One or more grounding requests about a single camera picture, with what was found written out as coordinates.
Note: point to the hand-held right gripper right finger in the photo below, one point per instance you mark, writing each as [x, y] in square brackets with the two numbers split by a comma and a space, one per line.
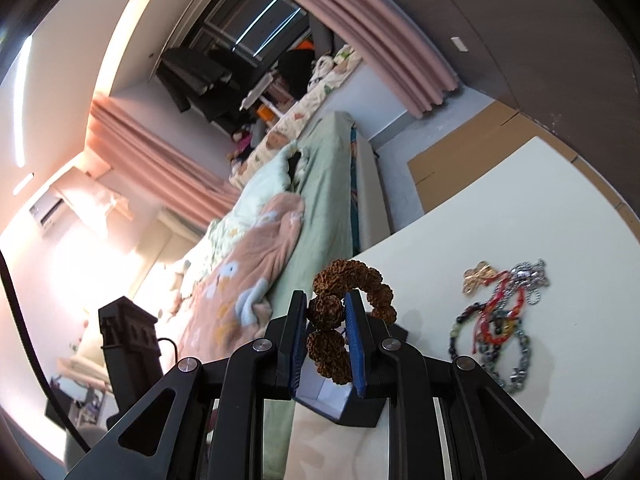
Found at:
[356, 347]

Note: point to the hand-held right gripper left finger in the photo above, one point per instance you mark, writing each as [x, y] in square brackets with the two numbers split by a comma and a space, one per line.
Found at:
[298, 347]

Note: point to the dark jewelry box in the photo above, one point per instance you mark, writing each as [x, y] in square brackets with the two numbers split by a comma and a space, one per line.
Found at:
[358, 412]

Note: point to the peach floral blanket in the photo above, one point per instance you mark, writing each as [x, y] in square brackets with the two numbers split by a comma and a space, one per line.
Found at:
[250, 280]

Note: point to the gold butterfly brooch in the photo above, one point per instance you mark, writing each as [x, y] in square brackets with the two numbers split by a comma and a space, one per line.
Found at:
[479, 276]

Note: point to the bed with green sheet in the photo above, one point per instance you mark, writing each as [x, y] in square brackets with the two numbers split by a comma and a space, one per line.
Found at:
[325, 200]

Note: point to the white air conditioner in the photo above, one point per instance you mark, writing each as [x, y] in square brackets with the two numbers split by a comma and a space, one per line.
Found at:
[47, 210]

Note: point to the pale green quilt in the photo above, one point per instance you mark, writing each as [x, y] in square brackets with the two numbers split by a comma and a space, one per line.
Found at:
[265, 185]

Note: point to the pink curtain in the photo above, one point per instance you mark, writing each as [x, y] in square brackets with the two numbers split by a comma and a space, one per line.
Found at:
[370, 20]
[150, 160]

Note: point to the brown cardboard sheet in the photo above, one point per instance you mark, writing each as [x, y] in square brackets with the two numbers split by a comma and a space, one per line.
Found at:
[500, 160]

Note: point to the cream floral quilt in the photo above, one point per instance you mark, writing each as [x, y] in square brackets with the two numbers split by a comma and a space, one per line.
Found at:
[300, 110]

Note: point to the ceiling light strip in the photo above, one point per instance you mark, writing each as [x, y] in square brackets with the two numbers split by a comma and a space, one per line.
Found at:
[23, 105]

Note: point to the dark window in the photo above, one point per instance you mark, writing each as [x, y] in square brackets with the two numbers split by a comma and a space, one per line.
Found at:
[255, 15]

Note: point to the white wall switch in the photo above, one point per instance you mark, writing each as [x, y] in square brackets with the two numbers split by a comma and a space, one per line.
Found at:
[458, 44]

